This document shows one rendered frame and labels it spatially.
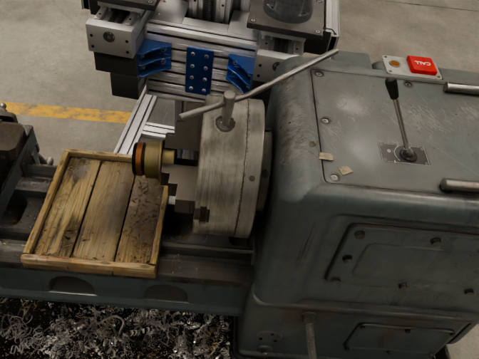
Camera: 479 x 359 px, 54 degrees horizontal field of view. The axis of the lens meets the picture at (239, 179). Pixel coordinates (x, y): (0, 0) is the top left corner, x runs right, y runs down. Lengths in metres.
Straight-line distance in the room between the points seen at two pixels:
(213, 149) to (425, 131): 0.43
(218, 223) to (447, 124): 0.52
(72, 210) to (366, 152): 0.73
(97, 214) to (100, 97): 1.83
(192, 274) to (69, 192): 0.39
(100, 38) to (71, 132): 1.37
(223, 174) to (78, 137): 1.90
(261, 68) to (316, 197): 0.65
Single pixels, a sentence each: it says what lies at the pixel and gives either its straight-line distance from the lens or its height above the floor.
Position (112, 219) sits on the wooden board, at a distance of 1.21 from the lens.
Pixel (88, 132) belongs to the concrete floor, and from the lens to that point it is 2.77.
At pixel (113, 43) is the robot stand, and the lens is 1.47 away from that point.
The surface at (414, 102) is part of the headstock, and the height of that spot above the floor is 1.26.
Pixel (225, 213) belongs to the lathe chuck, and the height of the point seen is 1.11.
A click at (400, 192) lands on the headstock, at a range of 0.88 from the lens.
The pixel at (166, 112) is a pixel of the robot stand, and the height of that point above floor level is 0.21.
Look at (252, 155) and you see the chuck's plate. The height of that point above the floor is 1.21.
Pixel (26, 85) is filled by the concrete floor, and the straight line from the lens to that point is 3.16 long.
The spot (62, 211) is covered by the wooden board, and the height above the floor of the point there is 0.88.
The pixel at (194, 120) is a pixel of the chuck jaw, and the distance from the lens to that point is 1.03.
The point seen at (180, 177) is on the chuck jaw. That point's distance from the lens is 1.00.
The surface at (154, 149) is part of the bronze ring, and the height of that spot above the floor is 1.12.
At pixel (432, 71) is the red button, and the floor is 1.27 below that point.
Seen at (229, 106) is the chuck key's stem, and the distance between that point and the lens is 0.88.
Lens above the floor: 1.84
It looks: 47 degrees down
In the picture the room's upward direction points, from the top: 10 degrees clockwise
